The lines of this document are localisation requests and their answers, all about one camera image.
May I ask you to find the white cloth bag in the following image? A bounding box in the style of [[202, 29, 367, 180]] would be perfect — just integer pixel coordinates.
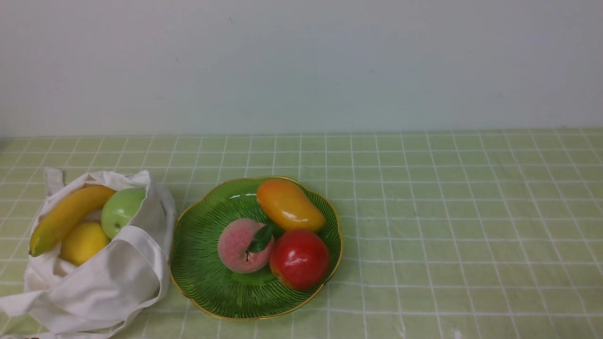
[[1, 167, 176, 339]]

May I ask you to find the pink peach with leaf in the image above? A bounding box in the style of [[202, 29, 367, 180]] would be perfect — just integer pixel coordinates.
[[217, 218, 275, 274]]

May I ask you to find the green apple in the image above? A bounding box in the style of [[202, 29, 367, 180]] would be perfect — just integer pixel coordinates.
[[101, 187, 146, 240]]

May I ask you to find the green glass plate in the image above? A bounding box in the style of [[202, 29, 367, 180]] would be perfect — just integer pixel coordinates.
[[169, 176, 344, 321]]

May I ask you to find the orange mango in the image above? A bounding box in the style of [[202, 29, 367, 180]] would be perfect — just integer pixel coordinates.
[[256, 179, 326, 233]]

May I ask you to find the yellow lemon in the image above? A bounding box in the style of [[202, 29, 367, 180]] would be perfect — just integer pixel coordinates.
[[58, 221, 111, 266]]

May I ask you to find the yellow banana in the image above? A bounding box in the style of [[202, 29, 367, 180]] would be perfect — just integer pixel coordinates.
[[28, 186, 116, 257]]

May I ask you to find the red apple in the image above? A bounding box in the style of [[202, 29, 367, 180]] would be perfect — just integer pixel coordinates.
[[269, 229, 330, 291]]

